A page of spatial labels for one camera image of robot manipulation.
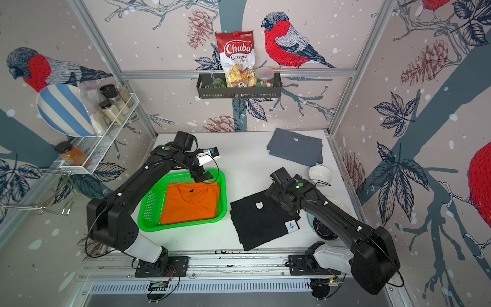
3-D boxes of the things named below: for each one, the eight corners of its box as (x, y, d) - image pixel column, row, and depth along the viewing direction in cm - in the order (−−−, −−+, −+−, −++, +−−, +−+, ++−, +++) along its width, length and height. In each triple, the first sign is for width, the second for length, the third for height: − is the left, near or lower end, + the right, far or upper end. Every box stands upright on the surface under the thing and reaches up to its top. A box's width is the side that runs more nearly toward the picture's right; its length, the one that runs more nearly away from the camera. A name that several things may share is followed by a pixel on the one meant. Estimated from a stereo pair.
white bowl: (310, 186, 98) (312, 181, 94) (306, 170, 104) (308, 165, 100) (330, 186, 98) (333, 181, 94) (325, 170, 104) (328, 165, 100)
